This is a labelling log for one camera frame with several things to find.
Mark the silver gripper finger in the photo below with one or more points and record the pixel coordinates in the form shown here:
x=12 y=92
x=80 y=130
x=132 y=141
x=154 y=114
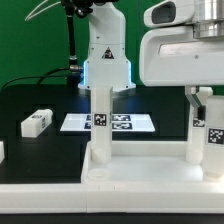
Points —
x=198 y=108

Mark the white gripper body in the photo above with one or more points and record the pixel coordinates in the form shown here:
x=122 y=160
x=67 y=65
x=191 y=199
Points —
x=172 y=57

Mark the white desk top tray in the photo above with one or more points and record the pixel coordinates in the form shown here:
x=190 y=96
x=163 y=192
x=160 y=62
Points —
x=145 y=161

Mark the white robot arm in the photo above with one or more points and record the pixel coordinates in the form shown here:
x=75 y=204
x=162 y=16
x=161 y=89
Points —
x=106 y=63

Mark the white front obstacle bar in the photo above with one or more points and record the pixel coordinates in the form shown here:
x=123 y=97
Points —
x=121 y=198

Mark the white left obstacle block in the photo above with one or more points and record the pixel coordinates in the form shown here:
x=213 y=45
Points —
x=2 y=151

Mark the marker tag base plate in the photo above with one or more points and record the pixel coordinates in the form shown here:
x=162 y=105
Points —
x=120 y=123

